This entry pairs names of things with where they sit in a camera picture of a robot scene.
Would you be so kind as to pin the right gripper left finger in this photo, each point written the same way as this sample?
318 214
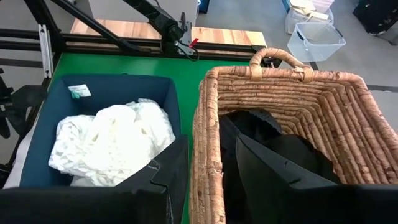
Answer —
174 174

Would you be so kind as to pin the navy blue fabric bin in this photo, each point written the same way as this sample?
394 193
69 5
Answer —
109 87

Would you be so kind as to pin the silver aluminium bracket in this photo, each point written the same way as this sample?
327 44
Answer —
45 49

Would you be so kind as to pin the white garment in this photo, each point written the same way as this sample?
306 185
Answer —
112 143

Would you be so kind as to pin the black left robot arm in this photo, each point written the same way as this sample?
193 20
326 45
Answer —
168 26

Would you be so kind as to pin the black garment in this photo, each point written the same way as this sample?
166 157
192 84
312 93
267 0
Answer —
258 124

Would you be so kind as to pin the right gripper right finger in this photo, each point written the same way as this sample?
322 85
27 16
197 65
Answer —
264 174

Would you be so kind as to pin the empty clear plastic bin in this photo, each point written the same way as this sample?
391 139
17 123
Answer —
314 40

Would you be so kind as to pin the white cardboard pieces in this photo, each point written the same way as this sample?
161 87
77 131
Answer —
306 9

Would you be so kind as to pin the black equipment case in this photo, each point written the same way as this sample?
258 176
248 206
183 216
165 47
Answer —
376 15

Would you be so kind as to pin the clear plastic bin with cardboard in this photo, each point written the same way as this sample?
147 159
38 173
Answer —
295 18

